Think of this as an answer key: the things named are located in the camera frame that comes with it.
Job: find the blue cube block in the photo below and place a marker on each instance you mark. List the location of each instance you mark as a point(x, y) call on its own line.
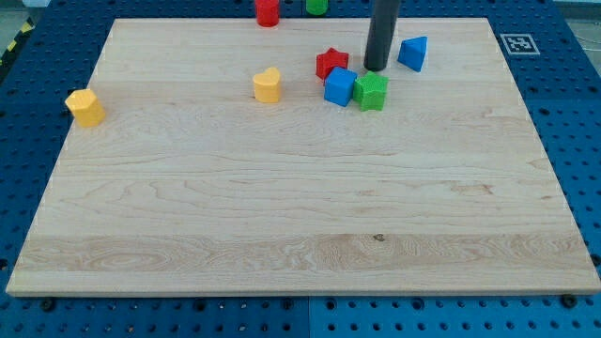
point(339, 86)

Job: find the green star block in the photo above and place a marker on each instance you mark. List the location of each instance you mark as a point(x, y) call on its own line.
point(370, 91)

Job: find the red star block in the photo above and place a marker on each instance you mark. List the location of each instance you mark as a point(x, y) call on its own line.
point(326, 62)

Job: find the light wooden board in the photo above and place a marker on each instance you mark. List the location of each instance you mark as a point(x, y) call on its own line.
point(191, 187)

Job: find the yellow heart block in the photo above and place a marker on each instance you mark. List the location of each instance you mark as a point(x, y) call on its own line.
point(267, 85)

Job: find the red cylinder block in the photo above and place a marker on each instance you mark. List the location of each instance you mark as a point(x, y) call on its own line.
point(267, 12)

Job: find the blue triangular prism block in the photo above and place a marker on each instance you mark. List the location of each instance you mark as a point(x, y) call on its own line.
point(412, 53)

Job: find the green cylinder block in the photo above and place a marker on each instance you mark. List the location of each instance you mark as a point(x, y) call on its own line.
point(316, 7)

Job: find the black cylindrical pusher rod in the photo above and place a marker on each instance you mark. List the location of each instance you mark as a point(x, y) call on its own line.
point(381, 30)

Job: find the yellow hexagon block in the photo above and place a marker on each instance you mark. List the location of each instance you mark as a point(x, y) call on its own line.
point(86, 108)

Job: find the white fiducial marker tag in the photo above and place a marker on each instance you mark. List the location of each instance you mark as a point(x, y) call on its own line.
point(519, 44)

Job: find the yellow black hazard tape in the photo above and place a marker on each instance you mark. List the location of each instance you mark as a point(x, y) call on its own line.
point(16, 45)

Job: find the pale blue object corner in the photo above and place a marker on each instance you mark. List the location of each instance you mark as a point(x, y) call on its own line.
point(36, 3)

